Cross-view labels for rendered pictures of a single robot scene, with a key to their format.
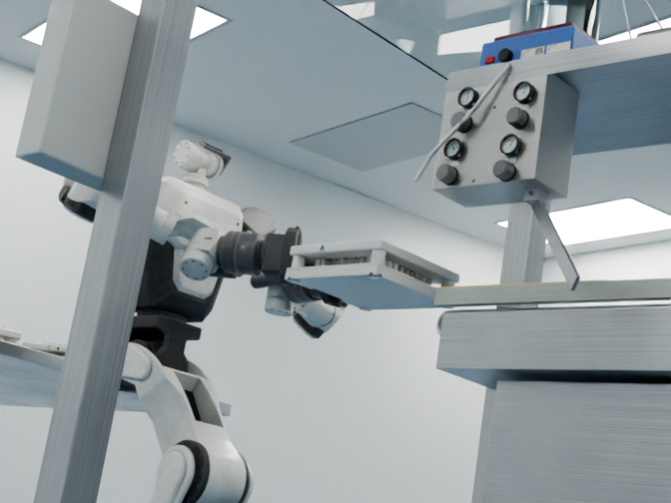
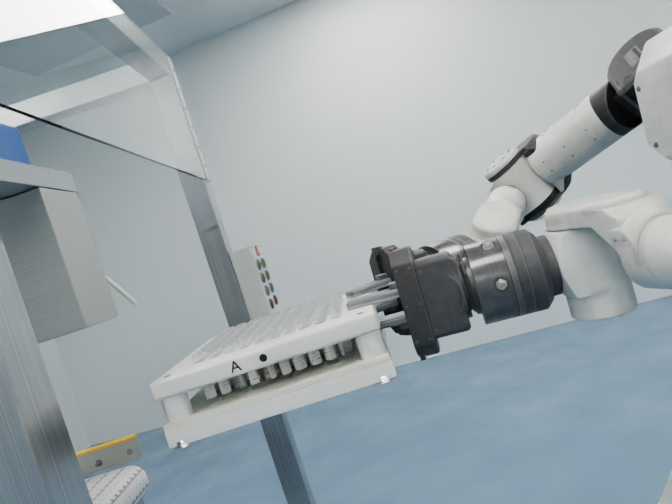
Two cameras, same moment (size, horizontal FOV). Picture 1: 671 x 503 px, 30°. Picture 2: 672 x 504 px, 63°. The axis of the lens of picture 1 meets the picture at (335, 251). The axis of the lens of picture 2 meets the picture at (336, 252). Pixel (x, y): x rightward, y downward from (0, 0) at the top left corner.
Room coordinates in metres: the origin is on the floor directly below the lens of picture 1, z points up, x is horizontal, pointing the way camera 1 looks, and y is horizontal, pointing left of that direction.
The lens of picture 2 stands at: (3.00, -0.47, 1.11)
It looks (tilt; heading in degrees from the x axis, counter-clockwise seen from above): 2 degrees down; 138
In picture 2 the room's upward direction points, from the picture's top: 18 degrees counter-clockwise
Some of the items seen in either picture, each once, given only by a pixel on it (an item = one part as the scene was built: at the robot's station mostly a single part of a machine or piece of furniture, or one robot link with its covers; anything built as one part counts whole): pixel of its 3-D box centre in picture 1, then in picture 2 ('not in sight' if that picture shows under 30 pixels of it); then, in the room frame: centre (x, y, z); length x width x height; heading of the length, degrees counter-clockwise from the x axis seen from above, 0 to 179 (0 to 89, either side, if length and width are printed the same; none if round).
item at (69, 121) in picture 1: (93, 91); (259, 292); (1.72, 0.38, 1.03); 0.17 x 0.06 x 0.26; 136
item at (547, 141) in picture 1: (504, 141); (11, 279); (2.10, -0.27, 1.20); 0.22 x 0.11 x 0.20; 46
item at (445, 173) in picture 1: (446, 171); not in sight; (2.11, -0.17, 1.13); 0.03 x 0.03 x 0.05; 46
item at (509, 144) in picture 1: (510, 145); not in sight; (2.02, -0.27, 1.16); 0.04 x 0.01 x 0.04; 46
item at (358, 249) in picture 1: (374, 264); (279, 334); (2.43, -0.08, 1.02); 0.25 x 0.24 x 0.02; 135
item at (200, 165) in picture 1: (197, 165); not in sight; (2.88, 0.36, 1.30); 0.10 x 0.07 x 0.09; 135
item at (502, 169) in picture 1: (503, 168); not in sight; (2.02, -0.26, 1.12); 0.03 x 0.03 x 0.04; 46
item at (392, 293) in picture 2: not in sight; (373, 295); (2.56, -0.03, 1.04); 0.06 x 0.03 x 0.02; 37
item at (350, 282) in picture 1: (370, 287); (292, 371); (2.43, -0.08, 0.97); 0.24 x 0.24 x 0.02; 45
